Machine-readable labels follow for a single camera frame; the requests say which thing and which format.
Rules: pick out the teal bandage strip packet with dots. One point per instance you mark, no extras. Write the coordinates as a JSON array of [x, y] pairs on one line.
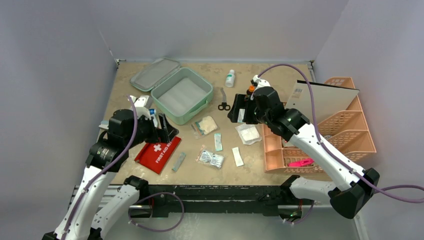
[[218, 142]]

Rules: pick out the clear bag alcohol wipes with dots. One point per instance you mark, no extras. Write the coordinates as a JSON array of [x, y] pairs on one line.
[[209, 157]]

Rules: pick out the white bandage strip packet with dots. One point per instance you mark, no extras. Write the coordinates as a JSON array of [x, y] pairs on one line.
[[237, 157]]

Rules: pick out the mint green storage case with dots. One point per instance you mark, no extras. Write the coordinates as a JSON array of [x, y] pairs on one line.
[[179, 92]]

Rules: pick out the black handled scissors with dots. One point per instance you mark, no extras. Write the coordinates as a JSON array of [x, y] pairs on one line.
[[224, 106]]

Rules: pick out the pink marker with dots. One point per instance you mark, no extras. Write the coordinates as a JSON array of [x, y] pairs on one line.
[[301, 163]]

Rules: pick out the grey green bandage strip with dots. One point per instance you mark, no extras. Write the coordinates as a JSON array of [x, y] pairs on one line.
[[179, 161]]

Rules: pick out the white gauze pad packet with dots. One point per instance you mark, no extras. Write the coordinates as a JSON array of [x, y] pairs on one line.
[[248, 134]]

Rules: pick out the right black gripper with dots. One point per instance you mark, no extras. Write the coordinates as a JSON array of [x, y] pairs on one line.
[[243, 109]]

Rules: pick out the white plastic bottle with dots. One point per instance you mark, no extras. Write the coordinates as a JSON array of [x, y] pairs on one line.
[[230, 79]]

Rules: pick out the blue white tube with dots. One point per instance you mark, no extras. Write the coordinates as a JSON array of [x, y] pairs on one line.
[[153, 116]]

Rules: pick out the red first aid pouch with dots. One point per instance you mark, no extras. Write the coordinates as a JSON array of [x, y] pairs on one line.
[[154, 156]]

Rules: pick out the brown bottle orange cap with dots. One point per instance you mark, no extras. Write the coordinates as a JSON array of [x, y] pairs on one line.
[[250, 90]]

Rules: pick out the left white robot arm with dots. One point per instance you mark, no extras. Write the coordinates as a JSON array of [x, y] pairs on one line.
[[85, 219]]

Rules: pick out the black metal base frame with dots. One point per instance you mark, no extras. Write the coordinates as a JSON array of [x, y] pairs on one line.
[[159, 200]]

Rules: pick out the blue white plastic bag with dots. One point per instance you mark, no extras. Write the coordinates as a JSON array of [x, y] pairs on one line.
[[104, 125]]

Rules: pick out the beige gauze packet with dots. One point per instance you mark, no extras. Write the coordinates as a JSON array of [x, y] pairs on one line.
[[204, 127]]

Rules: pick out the peach plastic organizer basket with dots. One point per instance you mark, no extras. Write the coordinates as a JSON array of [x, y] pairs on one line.
[[346, 130]]

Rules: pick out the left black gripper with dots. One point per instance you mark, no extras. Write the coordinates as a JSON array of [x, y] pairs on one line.
[[166, 133]]

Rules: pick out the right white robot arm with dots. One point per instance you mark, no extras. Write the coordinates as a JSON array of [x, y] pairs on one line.
[[351, 187]]

